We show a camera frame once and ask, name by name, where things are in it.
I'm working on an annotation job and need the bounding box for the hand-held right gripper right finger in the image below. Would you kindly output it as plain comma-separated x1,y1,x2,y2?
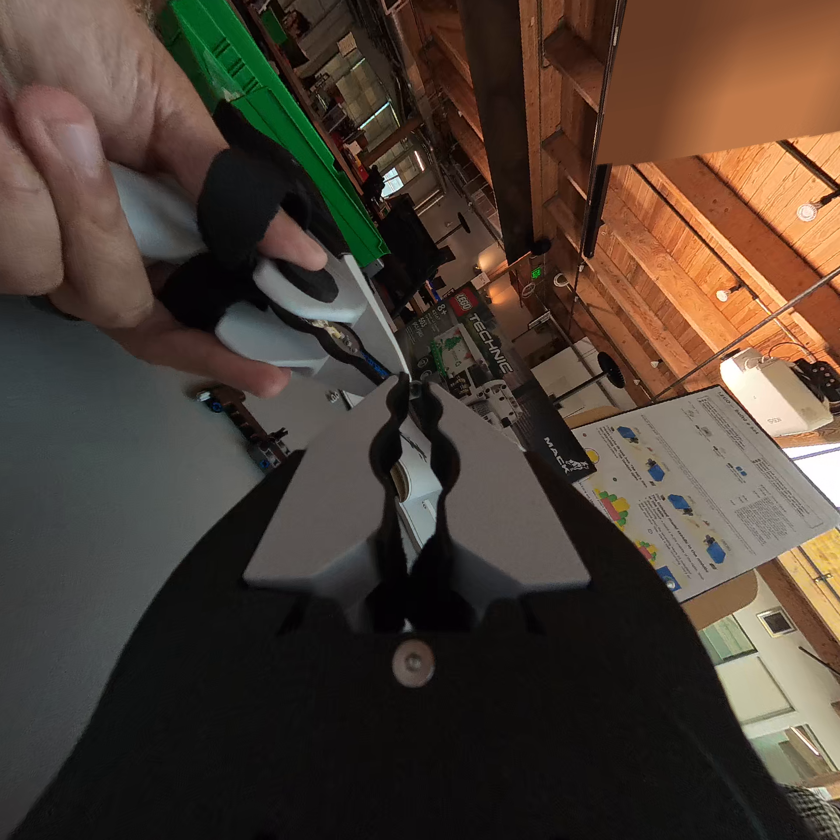
409,382,592,632

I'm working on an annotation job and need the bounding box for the printed instruction poster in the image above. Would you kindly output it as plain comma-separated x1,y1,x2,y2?
571,387,840,605

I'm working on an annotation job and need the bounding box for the black mesh office chair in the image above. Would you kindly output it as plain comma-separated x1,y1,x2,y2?
777,781,840,840

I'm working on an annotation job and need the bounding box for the green plastic bin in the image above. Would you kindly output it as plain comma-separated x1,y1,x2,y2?
157,0,391,266

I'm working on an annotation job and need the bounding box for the grey black lego frame assembly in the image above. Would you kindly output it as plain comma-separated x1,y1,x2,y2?
196,384,293,475

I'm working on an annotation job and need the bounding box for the person's left hand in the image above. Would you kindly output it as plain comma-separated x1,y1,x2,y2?
0,0,329,399

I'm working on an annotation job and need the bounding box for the white projector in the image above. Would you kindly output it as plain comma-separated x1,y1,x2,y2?
718,348,834,437

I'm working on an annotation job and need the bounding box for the thin metal rod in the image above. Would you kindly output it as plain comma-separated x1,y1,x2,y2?
656,269,840,401

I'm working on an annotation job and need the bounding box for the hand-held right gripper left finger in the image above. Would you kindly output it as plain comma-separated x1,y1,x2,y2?
243,373,409,632

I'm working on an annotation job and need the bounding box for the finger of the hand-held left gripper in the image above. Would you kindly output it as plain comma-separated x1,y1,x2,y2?
341,255,414,385
289,341,401,399

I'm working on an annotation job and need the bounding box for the lego set box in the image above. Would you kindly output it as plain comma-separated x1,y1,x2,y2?
403,285,598,483

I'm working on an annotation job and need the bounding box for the computer monitor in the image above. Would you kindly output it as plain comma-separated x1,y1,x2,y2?
377,197,454,316

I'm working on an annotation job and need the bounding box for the dark steel beam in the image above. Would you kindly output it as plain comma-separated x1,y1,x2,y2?
456,0,549,263

